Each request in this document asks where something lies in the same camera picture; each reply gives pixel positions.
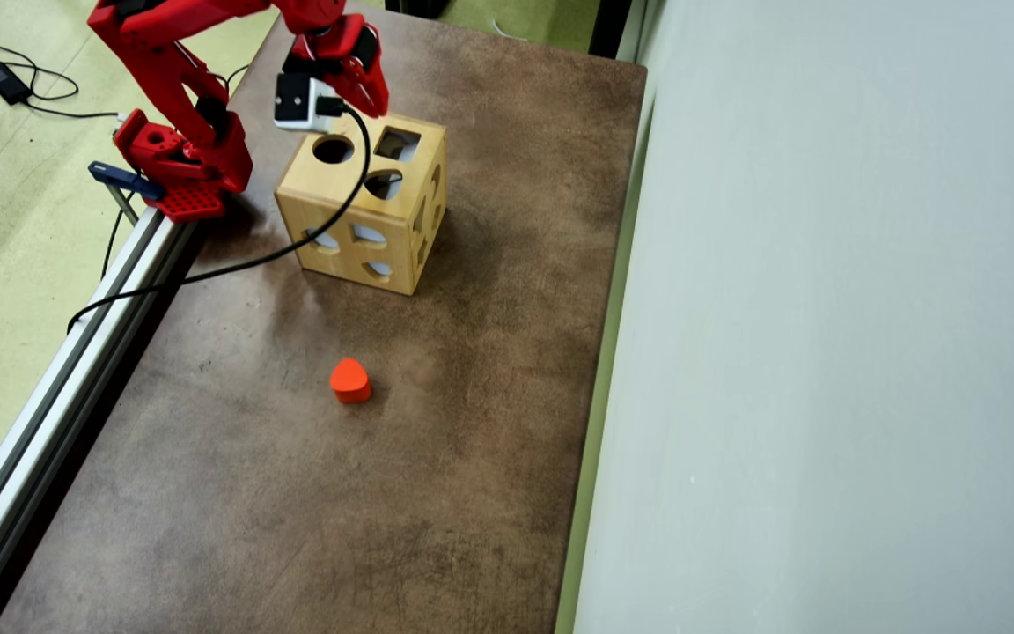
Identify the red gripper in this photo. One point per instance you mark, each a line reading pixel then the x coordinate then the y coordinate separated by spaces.
pixel 364 81

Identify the red robot arm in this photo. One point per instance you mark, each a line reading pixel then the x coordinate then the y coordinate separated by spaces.
pixel 164 70

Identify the wooden shape sorter box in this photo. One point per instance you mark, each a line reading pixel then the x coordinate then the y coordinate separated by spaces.
pixel 357 220

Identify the black floor object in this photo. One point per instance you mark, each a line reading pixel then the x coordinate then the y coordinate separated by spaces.
pixel 417 7

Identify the blue clamp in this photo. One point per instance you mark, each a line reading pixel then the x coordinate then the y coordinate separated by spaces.
pixel 120 176

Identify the orange rounded triangular block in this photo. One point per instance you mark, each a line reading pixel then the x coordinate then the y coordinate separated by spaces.
pixel 350 380

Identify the black power adapter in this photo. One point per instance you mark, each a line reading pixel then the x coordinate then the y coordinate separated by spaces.
pixel 5 83

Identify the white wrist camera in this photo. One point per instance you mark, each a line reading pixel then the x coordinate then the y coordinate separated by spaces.
pixel 296 101

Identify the black vertical post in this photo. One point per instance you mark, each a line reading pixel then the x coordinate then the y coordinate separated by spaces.
pixel 610 26

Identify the aluminium profile rail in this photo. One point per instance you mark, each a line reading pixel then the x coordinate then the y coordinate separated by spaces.
pixel 58 387

